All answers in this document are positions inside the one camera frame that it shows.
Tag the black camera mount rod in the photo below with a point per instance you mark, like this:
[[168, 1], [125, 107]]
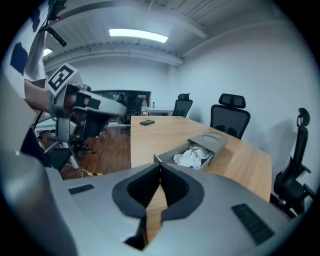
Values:
[[56, 36]]

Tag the small ceiling light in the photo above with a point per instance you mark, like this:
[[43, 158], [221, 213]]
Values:
[[47, 52]]

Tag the black swivel chair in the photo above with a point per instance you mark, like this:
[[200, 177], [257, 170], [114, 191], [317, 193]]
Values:
[[80, 146]]

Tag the black mesh office chair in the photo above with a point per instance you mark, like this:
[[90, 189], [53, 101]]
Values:
[[297, 180], [230, 117], [182, 106]]

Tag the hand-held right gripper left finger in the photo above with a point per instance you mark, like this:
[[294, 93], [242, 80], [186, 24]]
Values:
[[100, 205]]

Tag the grey box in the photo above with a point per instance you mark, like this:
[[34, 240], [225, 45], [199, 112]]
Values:
[[212, 141]]

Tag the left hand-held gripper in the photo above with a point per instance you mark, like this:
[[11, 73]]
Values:
[[61, 78]]

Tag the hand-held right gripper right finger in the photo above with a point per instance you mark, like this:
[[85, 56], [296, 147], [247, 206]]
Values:
[[212, 215]]

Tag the black smartphone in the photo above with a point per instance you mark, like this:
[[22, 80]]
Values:
[[147, 122]]

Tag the white side desk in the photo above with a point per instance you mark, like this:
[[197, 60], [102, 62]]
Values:
[[160, 110]]

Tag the person's left hand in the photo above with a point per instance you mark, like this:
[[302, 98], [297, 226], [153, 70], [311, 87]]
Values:
[[69, 102]]

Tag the clear bottle with red label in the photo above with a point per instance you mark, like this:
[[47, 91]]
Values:
[[144, 108]]

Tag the crumpled white cloth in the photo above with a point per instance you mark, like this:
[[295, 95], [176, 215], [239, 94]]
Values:
[[191, 156]]

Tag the dark glass window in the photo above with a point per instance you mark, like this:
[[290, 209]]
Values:
[[135, 98]]

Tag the long ceiling light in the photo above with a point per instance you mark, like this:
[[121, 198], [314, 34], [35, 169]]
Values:
[[137, 35]]

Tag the person's left forearm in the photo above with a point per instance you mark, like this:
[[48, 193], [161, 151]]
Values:
[[37, 96]]

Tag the grey drawer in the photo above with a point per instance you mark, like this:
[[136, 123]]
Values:
[[165, 155]]

